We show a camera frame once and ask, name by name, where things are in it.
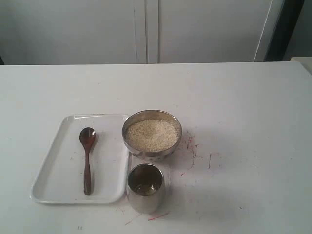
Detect steel cup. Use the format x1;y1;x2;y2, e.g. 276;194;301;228
126;163;165;214

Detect white rectangular tray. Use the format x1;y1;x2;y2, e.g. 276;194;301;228
30;114;129;204

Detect brown wooden spoon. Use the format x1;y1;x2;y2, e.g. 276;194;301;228
79;127;96;195

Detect white cabinet doors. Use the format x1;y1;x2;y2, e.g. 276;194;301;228
0;0;272;65

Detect steel bowl of rice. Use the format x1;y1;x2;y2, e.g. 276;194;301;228
121;110;182;162

